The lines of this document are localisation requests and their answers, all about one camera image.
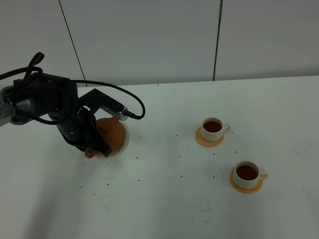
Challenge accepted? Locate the white teacup near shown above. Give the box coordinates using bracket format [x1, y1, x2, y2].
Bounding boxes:
[232, 161, 268, 190]

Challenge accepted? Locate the orange coaster far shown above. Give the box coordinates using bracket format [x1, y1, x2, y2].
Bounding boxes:
[195, 127, 224, 147]

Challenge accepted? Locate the black braided camera cable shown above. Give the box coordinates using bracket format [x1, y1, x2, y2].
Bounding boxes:
[0, 51, 146, 125]

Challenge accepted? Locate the orange coaster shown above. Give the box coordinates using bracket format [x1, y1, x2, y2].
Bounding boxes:
[195, 127, 224, 147]
[229, 168, 263, 194]

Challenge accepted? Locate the beige round teapot coaster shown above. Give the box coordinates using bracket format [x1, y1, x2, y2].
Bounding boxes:
[97, 122, 130, 157]

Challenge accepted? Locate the orange coaster near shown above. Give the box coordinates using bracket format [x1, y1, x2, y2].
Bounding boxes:
[229, 168, 263, 194]

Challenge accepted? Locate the brown clay teapot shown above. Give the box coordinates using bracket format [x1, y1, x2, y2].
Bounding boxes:
[96, 117, 127, 156]

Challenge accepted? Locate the white teacup far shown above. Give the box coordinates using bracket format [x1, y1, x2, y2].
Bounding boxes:
[200, 118, 231, 142]

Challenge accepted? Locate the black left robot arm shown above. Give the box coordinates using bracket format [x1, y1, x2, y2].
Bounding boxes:
[3, 74, 112, 156]

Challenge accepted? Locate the white teacup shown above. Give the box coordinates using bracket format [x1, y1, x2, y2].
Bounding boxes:
[200, 118, 231, 142]
[232, 161, 268, 190]

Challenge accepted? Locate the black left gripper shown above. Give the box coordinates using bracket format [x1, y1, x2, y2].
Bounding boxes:
[57, 107, 112, 157]

